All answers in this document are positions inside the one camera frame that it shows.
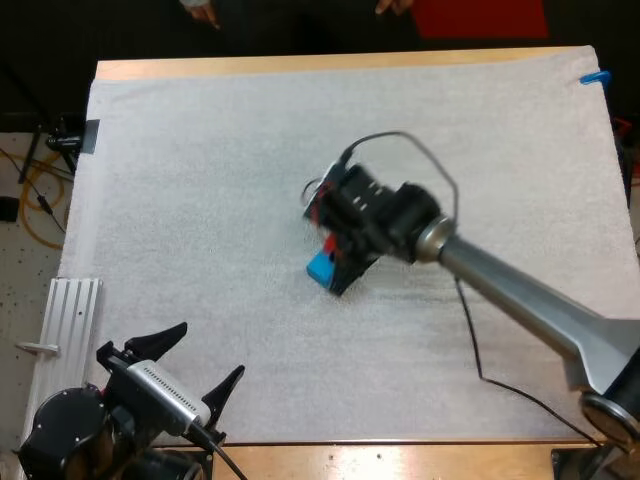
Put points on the blue cube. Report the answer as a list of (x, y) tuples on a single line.
[(320, 269)]

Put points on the blue clip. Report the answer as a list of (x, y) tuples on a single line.
[(596, 77)]

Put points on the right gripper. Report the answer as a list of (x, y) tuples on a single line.
[(367, 205)]

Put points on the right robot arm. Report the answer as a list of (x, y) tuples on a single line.
[(505, 285)]

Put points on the red cube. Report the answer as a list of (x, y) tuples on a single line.
[(330, 246)]

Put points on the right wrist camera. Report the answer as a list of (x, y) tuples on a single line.
[(320, 187)]

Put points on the person's hand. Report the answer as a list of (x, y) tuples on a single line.
[(392, 5), (200, 10)]

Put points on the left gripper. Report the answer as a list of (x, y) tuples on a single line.
[(119, 395)]

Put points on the ribbed aluminium rail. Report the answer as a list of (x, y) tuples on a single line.
[(70, 325)]

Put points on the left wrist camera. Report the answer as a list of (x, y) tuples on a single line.
[(167, 395)]

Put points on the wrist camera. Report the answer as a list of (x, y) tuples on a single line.
[(167, 395), (320, 187)]

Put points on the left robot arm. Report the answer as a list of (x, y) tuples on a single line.
[(65, 430)]

